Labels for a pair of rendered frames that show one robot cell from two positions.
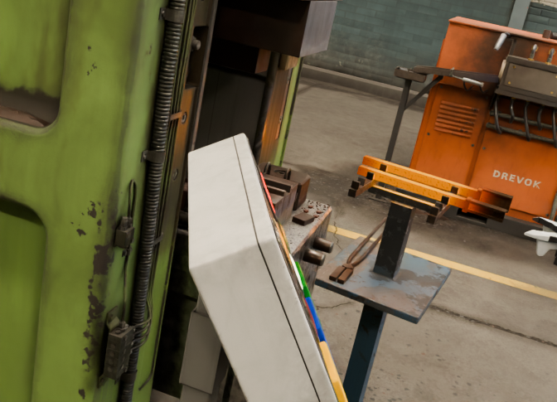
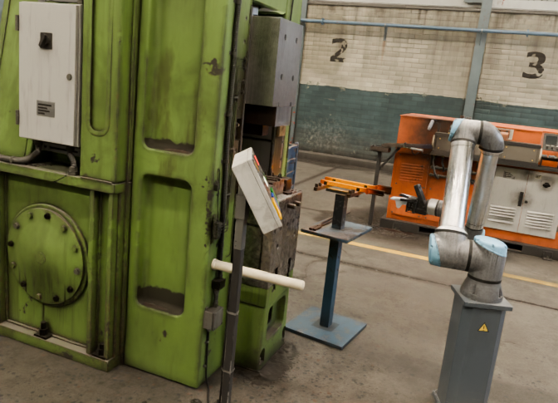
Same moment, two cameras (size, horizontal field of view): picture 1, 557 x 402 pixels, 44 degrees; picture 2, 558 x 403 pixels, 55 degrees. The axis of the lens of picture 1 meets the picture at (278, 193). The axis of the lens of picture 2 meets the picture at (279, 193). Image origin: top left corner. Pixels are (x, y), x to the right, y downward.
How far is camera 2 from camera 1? 1.38 m
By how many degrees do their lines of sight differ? 10
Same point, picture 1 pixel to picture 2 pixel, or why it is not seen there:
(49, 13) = (189, 118)
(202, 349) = (240, 206)
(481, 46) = (421, 129)
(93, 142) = (205, 155)
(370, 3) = (369, 111)
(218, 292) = (238, 174)
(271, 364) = (253, 193)
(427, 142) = (396, 189)
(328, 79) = (347, 162)
